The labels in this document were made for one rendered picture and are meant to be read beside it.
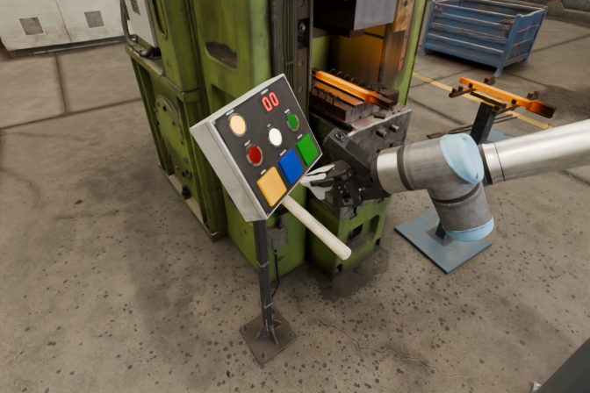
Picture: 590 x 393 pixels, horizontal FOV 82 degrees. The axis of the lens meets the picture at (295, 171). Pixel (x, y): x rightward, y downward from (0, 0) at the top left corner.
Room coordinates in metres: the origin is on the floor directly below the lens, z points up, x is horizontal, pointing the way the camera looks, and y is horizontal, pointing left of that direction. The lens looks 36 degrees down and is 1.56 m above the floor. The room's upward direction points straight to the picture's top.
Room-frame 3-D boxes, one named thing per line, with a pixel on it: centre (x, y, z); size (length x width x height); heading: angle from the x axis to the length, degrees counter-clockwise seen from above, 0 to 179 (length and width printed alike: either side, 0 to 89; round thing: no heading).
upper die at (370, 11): (1.41, -0.15, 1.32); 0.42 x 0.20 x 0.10; 37
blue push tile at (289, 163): (0.78, 0.01, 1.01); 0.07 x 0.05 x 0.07; 152
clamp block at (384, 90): (1.40, -0.38, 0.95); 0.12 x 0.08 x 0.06; 37
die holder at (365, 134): (1.45, -0.19, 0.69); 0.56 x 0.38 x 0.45; 37
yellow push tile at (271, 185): (0.69, 0.06, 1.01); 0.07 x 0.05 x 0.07; 152
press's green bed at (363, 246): (1.45, -0.19, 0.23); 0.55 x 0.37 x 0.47; 37
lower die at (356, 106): (1.41, -0.15, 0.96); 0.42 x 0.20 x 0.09; 37
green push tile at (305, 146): (0.87, -0.03, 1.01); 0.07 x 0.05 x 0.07; 152
